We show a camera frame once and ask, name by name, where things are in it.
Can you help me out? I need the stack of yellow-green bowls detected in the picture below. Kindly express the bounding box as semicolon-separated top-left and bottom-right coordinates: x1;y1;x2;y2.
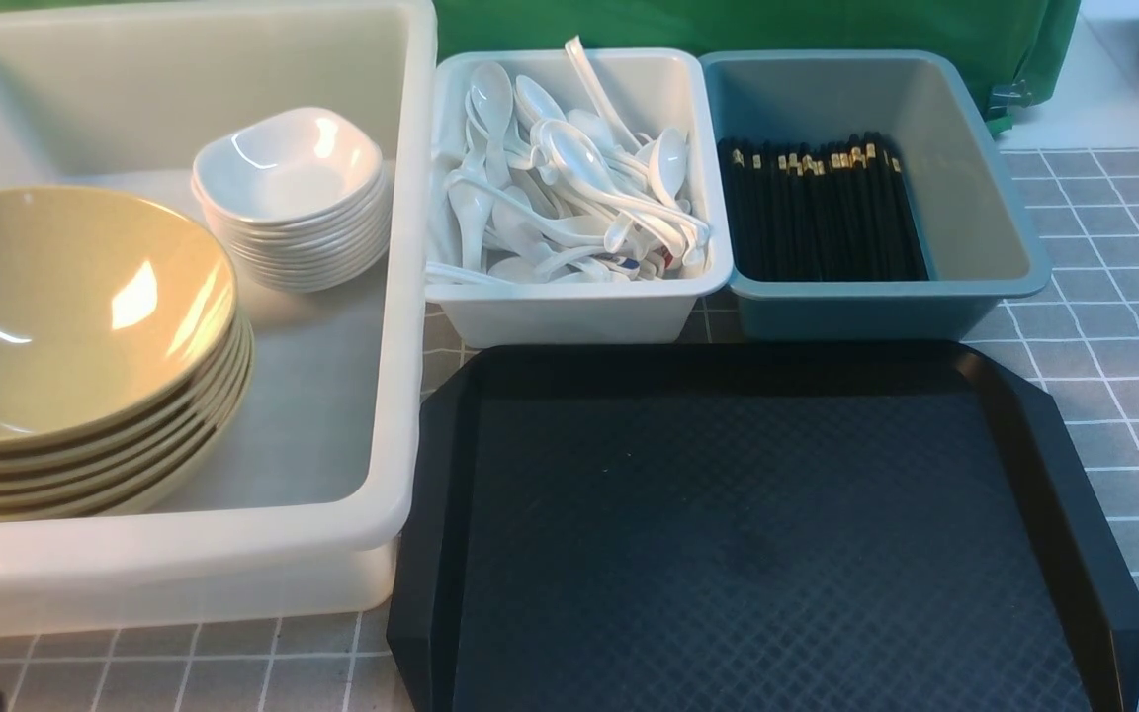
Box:
0;185;256;523

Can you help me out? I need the stack of white sauce dishes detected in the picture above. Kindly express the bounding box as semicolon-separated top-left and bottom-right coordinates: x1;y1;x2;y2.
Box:
191;107;394;293

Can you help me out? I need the pile of white soup spoons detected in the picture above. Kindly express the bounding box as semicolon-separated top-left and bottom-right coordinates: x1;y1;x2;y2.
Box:
426;38;715;288

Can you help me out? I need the white plastic spoon bin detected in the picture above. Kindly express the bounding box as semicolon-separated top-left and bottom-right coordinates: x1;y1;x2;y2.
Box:
425;48;734;347

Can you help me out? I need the black plastic serving tray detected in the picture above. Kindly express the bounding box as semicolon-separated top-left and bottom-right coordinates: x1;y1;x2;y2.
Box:
386;341;1139;711

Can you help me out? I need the bundle of black chopsticks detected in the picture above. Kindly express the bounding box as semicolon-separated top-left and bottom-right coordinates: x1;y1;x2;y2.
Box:
716;132;932;283

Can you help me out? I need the teal plastic chopstick bin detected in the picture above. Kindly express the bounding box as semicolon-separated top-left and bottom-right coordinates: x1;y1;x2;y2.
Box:
700;49;1052;341

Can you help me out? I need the green cloth backdrop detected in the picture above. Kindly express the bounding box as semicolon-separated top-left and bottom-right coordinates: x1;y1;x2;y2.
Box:
435;1;1080;134

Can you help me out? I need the grey checked table mat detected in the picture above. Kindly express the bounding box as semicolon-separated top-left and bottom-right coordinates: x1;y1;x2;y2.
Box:
0;148;1139;711

